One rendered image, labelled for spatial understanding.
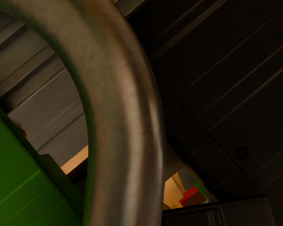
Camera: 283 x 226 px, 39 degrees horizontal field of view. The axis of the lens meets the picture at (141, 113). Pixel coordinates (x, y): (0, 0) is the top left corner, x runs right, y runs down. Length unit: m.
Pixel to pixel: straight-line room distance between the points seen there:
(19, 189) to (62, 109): 0.50
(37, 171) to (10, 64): 0.06
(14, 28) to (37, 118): 0.46
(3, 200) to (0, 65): 0.07
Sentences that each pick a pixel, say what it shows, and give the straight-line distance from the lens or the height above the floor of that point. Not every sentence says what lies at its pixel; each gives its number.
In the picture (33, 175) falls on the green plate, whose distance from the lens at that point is 0.18.
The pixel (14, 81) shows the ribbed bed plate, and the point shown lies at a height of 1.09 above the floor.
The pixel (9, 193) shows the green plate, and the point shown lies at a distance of 0.18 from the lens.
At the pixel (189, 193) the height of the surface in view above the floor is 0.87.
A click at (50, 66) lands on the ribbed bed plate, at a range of 0.20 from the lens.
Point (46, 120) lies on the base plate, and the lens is 0.68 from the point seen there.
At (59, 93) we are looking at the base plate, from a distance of 0.63.
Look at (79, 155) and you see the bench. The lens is 0.98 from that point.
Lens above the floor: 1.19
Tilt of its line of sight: 18 degrees down
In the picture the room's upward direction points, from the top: 140 degrees clockwise
